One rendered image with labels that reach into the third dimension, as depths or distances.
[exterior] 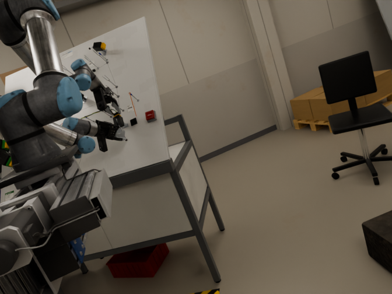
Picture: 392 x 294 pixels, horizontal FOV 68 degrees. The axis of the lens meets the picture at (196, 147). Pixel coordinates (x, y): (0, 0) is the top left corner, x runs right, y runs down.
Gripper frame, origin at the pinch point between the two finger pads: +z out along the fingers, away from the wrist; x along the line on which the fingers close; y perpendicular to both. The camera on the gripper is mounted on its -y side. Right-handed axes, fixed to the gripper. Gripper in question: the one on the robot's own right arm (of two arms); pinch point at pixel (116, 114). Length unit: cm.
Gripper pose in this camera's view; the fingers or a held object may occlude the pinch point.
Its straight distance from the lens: 175.9
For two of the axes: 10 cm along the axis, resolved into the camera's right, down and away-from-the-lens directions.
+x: -9.0, 3.8, 1.9
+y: -1.4, -6.8, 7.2
